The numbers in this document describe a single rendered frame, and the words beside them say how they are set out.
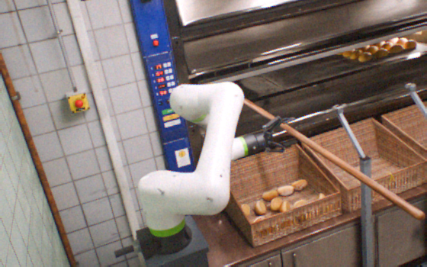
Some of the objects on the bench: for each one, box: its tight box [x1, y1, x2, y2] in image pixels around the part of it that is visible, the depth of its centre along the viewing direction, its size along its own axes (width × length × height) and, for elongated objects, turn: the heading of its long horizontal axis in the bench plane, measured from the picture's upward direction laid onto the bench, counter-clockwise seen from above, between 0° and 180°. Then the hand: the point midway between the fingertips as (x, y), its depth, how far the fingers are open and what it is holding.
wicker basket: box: [301, 117, 427, 213], centre depth 267 cm, size 49×56×28 cm
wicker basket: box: [225, 144, 342, 248], centre depth 252 cm, size 49×56×28 cm
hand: (292, 130), depth 210 cm, fingers open, 12 cm apart
